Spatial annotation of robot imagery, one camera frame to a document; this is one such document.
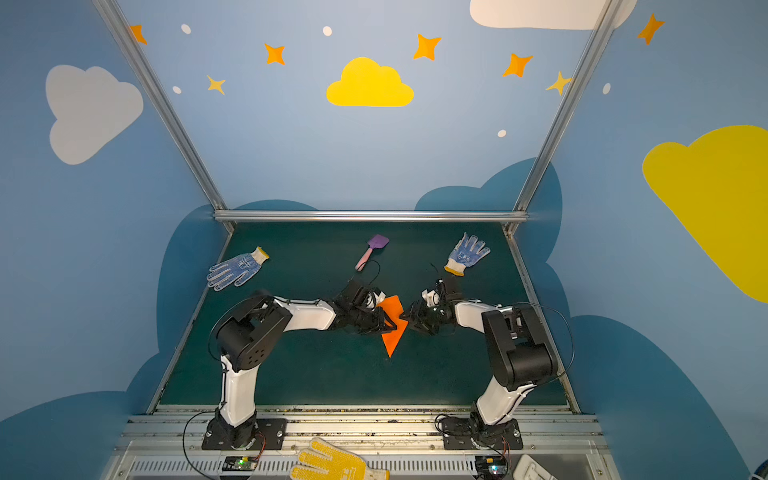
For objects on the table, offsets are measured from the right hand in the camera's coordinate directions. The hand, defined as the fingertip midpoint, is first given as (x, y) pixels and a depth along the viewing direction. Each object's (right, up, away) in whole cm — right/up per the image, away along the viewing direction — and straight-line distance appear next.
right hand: (406, 317), depth 93 cm
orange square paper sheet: (-4, +2, +5) cm, 7 cm away
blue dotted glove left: (-58, +16, +15) cm, 62 cm away
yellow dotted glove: (-21, -30, -23) cm, 43 cm away
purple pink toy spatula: (-9, +25, +23) cm, 35 cm away
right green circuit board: (+20, -32, -21) cm, 43 cm away
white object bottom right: (+27, -30, -24) cm, 47 cm away
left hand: (-3, -3, -2) cm, 5 cm away
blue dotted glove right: (+25, +21, +21) cm, 39 cm away
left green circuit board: (-42, -31, -21) cm, 56 cm away
